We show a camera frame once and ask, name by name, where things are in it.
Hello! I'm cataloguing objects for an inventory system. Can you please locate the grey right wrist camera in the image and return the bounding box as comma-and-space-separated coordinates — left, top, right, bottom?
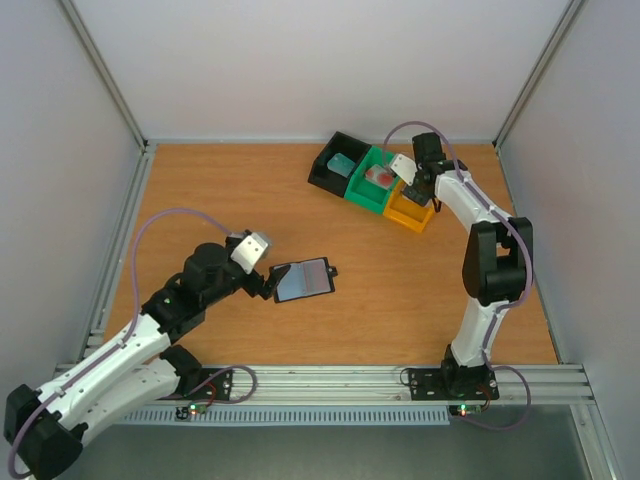
389, 153, 417, 185

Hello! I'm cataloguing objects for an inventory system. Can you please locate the aluminium front rail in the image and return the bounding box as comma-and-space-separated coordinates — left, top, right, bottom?
49, 363, 596, 407

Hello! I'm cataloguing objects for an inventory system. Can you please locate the black plastic bin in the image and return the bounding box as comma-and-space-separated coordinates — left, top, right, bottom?
308, 131, 371, 197

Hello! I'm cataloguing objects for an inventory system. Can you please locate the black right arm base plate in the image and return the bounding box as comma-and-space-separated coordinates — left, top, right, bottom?
400, 368, 500, 403

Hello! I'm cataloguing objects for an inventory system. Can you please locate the teal card stack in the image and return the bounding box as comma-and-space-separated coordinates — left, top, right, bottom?
326, 153, 356, 178

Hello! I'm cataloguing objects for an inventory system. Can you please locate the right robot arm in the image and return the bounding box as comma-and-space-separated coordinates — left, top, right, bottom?
406, 133, 533, 403

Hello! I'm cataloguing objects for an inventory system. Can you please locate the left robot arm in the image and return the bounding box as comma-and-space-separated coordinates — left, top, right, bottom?
3, 235, 289, 479

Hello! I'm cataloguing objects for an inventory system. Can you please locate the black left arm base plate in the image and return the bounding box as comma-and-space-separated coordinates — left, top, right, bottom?
162, 368, 233, 401

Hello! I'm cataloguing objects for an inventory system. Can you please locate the red card in holder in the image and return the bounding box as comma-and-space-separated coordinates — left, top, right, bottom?
302, 259, 331, 296

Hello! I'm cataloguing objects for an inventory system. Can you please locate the red patterned card stack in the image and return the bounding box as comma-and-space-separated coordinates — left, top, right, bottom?
364, 164, 396, 190

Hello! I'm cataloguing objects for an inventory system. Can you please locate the yellow plastic bin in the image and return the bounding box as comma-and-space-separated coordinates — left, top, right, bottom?
382, 180, 435, 233

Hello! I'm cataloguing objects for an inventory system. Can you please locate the white slotted cable duct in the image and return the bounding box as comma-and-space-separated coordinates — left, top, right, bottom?
119, 405, 450, 427

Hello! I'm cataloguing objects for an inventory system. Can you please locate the green plastic bin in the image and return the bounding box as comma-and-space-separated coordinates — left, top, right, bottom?
344, 146, 400, 214

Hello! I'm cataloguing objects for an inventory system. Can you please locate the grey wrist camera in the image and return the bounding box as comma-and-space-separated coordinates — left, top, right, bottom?
227, 231, 272, 274
389, 153, 417, 185

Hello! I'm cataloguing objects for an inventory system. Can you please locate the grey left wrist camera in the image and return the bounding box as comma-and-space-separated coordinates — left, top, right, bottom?
227, 231, 272, 274

